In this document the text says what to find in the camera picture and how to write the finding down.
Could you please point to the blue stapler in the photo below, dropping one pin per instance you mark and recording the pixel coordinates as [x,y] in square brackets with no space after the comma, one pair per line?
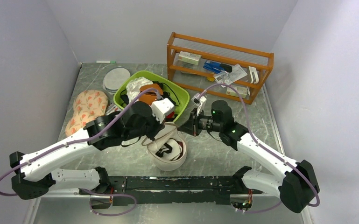
[216,67]

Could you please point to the white green box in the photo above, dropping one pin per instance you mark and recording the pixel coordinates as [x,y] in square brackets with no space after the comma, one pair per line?
[189,58]
[237,91]

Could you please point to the grey round pads stack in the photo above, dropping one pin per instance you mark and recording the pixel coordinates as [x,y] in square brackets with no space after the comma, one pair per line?
[114,79]

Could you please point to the white green box upper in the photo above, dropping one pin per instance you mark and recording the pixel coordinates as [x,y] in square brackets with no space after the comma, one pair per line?
[189,58]

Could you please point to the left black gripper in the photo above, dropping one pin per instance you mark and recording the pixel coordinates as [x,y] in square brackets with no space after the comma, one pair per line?
[158,127]

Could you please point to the white clip holder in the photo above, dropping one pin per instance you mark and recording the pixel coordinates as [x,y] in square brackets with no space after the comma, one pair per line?
[253,74]

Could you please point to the black garment in basin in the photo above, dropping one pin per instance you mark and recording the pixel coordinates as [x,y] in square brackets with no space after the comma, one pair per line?
[164,94]

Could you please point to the orange brown bra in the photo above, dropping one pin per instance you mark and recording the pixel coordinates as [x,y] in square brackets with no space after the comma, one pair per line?
[150,96]

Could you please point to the floral peach insoles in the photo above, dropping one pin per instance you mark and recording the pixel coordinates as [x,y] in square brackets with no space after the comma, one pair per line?
[87,106]

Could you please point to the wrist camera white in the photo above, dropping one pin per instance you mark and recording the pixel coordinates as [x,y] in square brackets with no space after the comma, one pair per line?
[161,109]
[199,101]

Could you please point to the wooden orange shelf rack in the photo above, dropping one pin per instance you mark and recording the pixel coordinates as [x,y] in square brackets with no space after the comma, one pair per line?
[244,67]

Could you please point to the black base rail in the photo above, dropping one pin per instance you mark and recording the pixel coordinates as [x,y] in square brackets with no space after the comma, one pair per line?
[176,189]

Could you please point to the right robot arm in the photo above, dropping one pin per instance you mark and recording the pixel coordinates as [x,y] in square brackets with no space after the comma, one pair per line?
[294,183]

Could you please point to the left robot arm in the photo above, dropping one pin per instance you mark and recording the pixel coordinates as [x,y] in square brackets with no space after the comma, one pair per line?
[40,172]

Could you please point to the pack of coloured markers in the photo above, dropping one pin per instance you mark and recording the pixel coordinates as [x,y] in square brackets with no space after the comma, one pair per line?
[112,108]

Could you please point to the white lace garment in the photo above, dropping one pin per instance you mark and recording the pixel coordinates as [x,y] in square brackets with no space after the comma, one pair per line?
[134,85]

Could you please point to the white mesh laundry bag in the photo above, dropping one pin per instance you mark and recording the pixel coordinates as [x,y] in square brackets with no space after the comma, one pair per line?
[152,146]

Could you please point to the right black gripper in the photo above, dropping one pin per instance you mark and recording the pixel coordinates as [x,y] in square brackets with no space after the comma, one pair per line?
[192,128]

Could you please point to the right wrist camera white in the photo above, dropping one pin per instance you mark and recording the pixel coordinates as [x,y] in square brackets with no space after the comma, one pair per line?
[199,101]

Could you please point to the clear plastic packet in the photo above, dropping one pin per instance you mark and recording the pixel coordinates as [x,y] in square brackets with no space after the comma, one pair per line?
[226,78]

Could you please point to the white green box lower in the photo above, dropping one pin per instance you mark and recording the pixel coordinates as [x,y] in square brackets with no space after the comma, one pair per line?
[237,91]

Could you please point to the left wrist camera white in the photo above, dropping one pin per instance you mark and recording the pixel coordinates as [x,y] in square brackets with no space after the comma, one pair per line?
[161,109]

